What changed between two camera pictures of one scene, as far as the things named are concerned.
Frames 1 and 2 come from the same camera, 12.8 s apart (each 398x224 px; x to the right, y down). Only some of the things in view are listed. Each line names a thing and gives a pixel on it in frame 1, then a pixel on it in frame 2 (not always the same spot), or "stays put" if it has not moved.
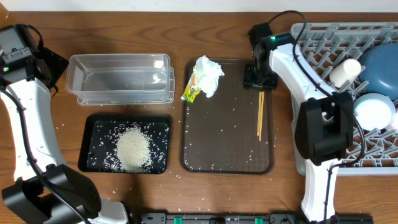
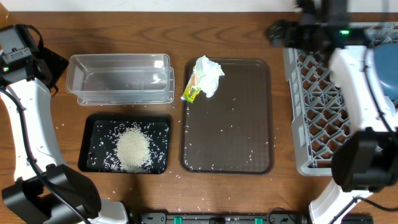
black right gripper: (250, 83) to (293, 28)
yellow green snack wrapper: (192, 89) stays put
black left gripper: (53, 61) stays put
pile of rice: (133, 154) stays put
